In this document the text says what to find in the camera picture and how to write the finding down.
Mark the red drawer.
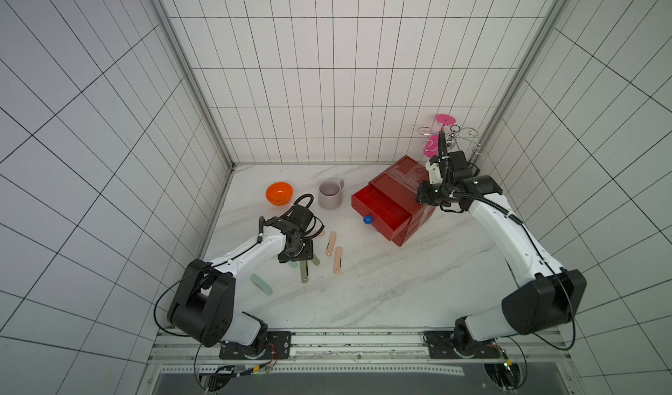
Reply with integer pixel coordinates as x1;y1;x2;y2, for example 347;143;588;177
351;183;425;246

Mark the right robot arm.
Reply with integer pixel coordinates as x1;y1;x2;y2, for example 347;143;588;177
416;150;587;358

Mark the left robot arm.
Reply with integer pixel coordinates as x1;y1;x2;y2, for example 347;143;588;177
167;205;324;355

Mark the red drawer cabinet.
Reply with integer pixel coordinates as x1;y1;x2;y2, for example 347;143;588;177
369;155;435;246

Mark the orange bowl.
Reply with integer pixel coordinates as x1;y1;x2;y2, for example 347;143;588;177
265;182;293;206

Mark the peach knife middle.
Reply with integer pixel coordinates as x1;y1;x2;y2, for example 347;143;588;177
325;232;337;257

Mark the peach knife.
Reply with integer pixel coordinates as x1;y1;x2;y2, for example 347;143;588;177
334;246;343;274
325;232;337;257

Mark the mauve mug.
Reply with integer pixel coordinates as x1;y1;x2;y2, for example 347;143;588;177
318;178;345;211

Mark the pink hourglass stand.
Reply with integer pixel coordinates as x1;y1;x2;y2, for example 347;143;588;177
419;113;457;158

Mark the peach knife right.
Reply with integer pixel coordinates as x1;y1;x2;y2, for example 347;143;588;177
334;246;343;274

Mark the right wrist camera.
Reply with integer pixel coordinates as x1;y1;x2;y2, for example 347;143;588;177
425;160;443;185

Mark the silver wire rack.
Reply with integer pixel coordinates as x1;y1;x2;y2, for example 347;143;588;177
418;124;485;158

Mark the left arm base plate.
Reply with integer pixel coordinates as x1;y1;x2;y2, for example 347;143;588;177
219;331;292;362

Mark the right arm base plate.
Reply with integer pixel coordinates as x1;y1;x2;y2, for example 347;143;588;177
422;330;501;360

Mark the aluminium rail frame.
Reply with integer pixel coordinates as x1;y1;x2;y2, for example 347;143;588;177
138;328;585;394

